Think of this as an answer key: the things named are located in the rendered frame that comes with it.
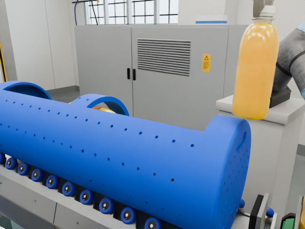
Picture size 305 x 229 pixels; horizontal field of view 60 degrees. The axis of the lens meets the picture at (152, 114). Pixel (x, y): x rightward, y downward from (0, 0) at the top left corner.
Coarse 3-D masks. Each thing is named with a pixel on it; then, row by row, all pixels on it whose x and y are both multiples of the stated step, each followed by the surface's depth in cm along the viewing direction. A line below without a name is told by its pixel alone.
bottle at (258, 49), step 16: (256, 32) 49; (272, 32) 48; (240, 48) 52; (256, 48) 49; (272, 48) 49; (240, 64) 52; (256, 64) 50; (272, 64) 50; (240, 80) 52; (256, 80) 50; (272, 80) 51; (240, 96) 53; (256, 96) 51; (240, 112) 53; (256, 112) 52
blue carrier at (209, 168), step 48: (0, 96) 90; (48, 96) 109; (96, 96) 78; (0, 144) 88; (48, 144) 73; (96, 144) 64; (144, 144) 59; (192, 144) 54; (240, 144) 60; (144, 192) 58; (192, 192) 52; (240, 192) 68
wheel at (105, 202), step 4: (104, 200) 73; (108, 200) 72; (112, 200) 72; (100, 204) 73; (104, 204) 72; (108, 204) 72; (112, 204) 72; (100, 208) 72; (104, 208) 72; (108, 208) 71; (112, 208) 71; (104, 212) 71; (108, 212) 71
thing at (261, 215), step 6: (258, 198) 62; (264, 198) 61; (258, 204) 60; (264, 204) 59; (252, 210) 58; (258, 210) 58; (264, 210) 58; (252, 216) 57; (258, 216) 55; (264, 216) 61; (252, 222) 57; (258, 222) 56; (264, 222) 64; (252, 228) 57; (258, 228) 56
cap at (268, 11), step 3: (267, 6) 48; (270, 6) 48; (273, 6) 48; (264, 9) 48; (267, 9) 48; (270, 9) 48; (273, 9) 48; (261, 12) 49; (264, 12) 48; (267, 12) 48; (270, 12) 48; (273, 12) 49; (258, 15) 49; (261, 15) 49; (264, 15) 49; (267, 15) 49; (270, 15) 49; (273, 15) 49
